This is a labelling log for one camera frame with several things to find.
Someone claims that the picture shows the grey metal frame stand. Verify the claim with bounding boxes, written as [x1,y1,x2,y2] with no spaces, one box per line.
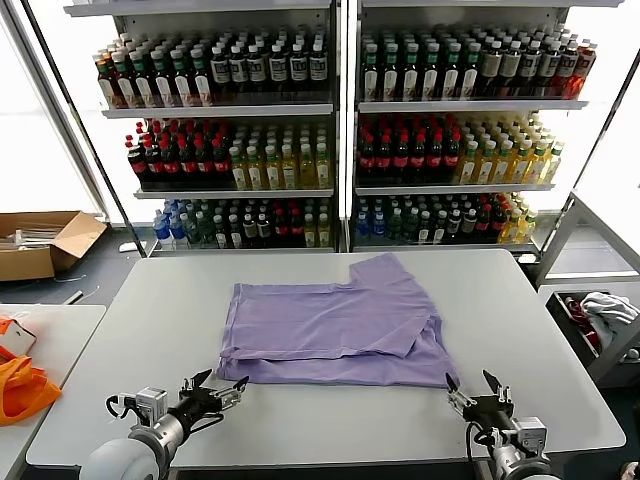
[537,192,640,290]

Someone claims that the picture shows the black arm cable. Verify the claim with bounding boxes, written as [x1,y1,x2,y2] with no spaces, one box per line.
[465,420,497,462]
[185,413,225,437]

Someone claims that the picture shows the black slanted window bar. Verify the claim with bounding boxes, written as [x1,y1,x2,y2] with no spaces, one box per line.
[567,59,640,206]
[19,0,149,259]

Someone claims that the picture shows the black storage crate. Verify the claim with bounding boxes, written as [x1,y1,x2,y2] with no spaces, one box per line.
[546,289,640,389]

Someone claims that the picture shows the grey metal shelving rack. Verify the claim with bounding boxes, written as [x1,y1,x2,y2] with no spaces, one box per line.
[64,0,347,258]
[349,0,626,254]

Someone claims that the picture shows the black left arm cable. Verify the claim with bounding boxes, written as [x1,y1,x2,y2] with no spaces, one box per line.
[185,413,225,437]

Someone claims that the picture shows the white box orange edge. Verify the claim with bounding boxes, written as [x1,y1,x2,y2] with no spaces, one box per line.
[0,314,39,357]

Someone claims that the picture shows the orange fabric bag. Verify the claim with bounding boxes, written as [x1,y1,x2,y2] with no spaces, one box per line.
[0,344,65,427]

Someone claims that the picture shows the dark tea bottle green label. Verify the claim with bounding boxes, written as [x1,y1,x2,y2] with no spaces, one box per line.
[461,42,481,100]
[362,43,382,101]
[130,48,154,108]
[422,42,442,101]
[112,49,136,109]
[382,43,402,101]
[402,42,422,101]
[171,47,194,107]
[442,42,462,101]
[191,46,214,106]
[151,48,174,108]

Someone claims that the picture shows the cola bottle red cap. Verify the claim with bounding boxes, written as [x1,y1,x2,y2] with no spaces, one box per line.
[274,208,290,248]
[177,137,197,184]
[392,132,411,181]
[409,131,429,181]
[358,132,377,181]
[443,130,462,180]
[289,208,305,248]
[159,138,181,184]
[143,138,164,184]
[125,133,149,184]
[490,203,507,243]
[375,132,394,181]
[212,137,232,184]
[194,137,214,184]
[476,204,492,243]
[427,131,446,181]

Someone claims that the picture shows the red crumpled garment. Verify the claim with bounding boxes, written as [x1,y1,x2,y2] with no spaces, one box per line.
[563,297,601,352]

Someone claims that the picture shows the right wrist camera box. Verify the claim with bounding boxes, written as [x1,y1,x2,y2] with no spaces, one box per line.
[509,415,549,454]

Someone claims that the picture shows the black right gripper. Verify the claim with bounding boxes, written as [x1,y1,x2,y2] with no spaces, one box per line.
[445,369,515,431]

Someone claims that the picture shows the open cardboard box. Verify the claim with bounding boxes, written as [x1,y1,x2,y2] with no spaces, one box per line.
[0,210,109,283]

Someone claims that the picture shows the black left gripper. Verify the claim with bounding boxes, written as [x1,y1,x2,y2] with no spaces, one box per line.
[167,369,250,431]

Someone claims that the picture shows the white packing pieces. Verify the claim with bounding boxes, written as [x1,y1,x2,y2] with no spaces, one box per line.
[0,225,69,250]

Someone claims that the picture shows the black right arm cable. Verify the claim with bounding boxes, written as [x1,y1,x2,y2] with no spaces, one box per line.
[465,420,497,462]

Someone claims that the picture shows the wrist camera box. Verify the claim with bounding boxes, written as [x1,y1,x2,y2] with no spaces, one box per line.
[509,415,549,454]
[105,385,169,427]

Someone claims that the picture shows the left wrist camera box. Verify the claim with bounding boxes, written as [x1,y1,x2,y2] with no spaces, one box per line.
[105,385,169,427]

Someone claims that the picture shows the purple t-shirt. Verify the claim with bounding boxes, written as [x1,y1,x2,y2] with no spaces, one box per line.
[215,253,461,390]

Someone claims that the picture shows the white crumpled garment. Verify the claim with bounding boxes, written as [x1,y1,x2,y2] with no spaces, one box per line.
[579,291,640,351]

